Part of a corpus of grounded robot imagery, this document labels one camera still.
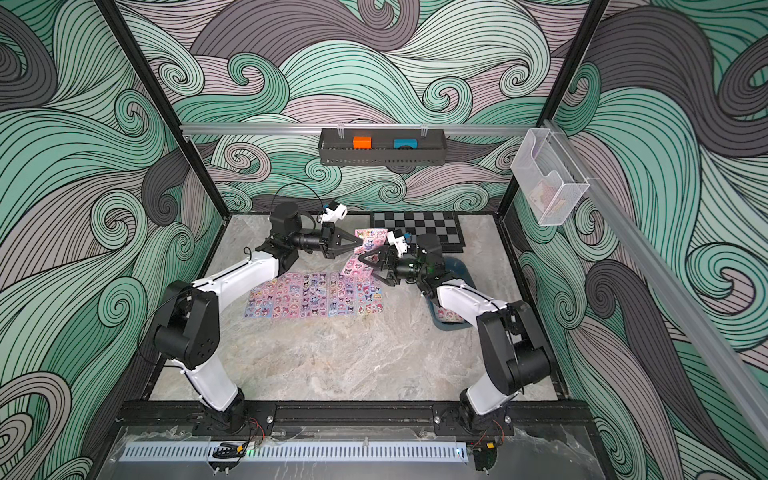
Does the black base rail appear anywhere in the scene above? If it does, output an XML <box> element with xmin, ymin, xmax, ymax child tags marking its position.
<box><xmin>115</xmin><ymin>400</ymin><xmax>596</xmax><ymax>439</ymax></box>

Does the teal block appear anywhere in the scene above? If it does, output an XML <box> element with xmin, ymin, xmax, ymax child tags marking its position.
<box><xmin>393</xmin><ymin>139</ymin><xmax>418</xmax><ymax>149</ymax></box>

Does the sticker sheet stack in box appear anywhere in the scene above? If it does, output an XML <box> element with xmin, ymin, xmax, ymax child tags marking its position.
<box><xmin>436</xmin><ymin>307</ymin><xmax>465</xmax><ymax>324</ymax></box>

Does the white perforated cable duct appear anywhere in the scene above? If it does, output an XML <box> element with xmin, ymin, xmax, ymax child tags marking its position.
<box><xmin>117</xmin><ymin>440</ymin><xmax>469</xmax><ymax>464</ymax></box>

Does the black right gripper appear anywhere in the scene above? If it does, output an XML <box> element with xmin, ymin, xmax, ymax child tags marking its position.
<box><xmin>365</xmin><ymin>245</ymin><xmax>431</xmax><ymax>284</ymax></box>

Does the black corner frame post left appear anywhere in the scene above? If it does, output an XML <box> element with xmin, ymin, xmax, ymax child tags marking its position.
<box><xmin>95</xmin><ymin>0</ymin><xmax>231</xmax><ymax>222</ymax></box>

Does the black and grey chessboard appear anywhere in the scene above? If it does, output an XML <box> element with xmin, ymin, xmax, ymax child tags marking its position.
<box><xmin>370</xmin><ymin>212</ymin><xmax>466</xmax><ymax>253</ymax></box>

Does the black corner frame post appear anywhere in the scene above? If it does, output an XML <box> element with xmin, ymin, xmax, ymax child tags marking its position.
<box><xmin>95</xmin><ymin>0</ymin><xmax>231</xmax><ymax>222</ymax></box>
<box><xmin>496</xmin><ymin>0</ymin><xmax>612</xmax><ymax>216</ymax></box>

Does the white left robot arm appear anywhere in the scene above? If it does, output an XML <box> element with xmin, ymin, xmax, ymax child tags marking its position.
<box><xmin>148</xmin><ymin>200</ymin><xmax>362</xmax><ymax>419</ymax></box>

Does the aluminium rail right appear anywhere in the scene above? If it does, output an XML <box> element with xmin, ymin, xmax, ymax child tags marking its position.
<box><xmin>543</xmin><ymin>120</ymin><xmax>767</xmax><ymax>445</ymax></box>

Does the aluminium rail back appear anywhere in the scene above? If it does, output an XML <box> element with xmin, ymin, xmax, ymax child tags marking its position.
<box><xmin>180</xmin><ymin>122</ymin><xmax>532</xmax><ymax>137</ymax></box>

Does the orange block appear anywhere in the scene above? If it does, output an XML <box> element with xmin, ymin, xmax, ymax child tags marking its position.
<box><xmin>352</xmin><ymin>136</ymin><xmax>373</xmax><ymax>150</ymax></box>

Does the pink sticker sheet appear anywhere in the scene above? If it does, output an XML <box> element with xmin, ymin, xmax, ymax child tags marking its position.
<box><xmin>328</xmin><ymin>273</ymin><xmax>358</xmax><ymax>317</ymax></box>
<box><xmin>272</xmin><ymin>273</ymin><xmax>305</xmax><ymax>320</ymax></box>
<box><xmin>356</xmin><ymin>278</ymin><xmax>384</xmax><ymax>315</ymax></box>
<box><xmin>341</xmin><ymin>228</ymin><xmax>388</xmax><ymax>279</ymax></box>
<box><xmin>244</xmin><ymin>279</ymin><xmax>279</xmax><ymax>318</ymax></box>
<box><xmin>300</xmin><ymin>273</ymin><xmax>329</xmax><ymax>318</ymax></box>

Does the clear plastic wall holder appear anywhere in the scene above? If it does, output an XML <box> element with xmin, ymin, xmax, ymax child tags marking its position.
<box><xmin>511</xmin><ymin>128</ymin><xmax>589</xmax><ymax>226</ymax></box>

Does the black corner frame post right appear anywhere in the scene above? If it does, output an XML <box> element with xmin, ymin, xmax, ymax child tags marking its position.
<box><xmin>496</xmin><ymin>0</ymin><xmax>612</xmax><ymax>216</ymax></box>

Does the teal plastic storage box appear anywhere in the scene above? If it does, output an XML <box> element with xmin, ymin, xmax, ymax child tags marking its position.
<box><xmin>426</xmin><ymin>257</ymin><xmax>476</xmax><ymax>332</ymax></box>

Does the black wall-mounted tray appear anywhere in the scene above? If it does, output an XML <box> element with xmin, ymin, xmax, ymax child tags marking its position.
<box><xmin>318</xmin><ymin>129</ymin><xmax>448</xmax><ymax>168</ymax></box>

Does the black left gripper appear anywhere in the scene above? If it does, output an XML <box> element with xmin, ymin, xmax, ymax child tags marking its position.
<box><xmin>288</xmin><ymin>227</ymin><xmax>360</xmax><ymax>261</ymax></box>

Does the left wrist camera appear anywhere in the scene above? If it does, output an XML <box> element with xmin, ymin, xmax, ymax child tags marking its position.
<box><xmin>320</xmin><ymin>201</ymin><xmax>348</xmax><ymax>223</ymax></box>

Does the aluminium rail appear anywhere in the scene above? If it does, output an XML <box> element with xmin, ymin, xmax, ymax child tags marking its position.
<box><xmin>180</xmin><ymin>122</ymin><xmax>532</xmax><ymax>137</ymax></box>
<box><xmin>543</xmin><ymin>120</ymin><xmax>767</xmax><ymax>445</ymax></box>

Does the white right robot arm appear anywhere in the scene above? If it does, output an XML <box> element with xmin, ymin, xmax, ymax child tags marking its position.
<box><xmin>359</xmin><ymin>233</ymin><xmax>555</xmax><ymax>421</ymax></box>

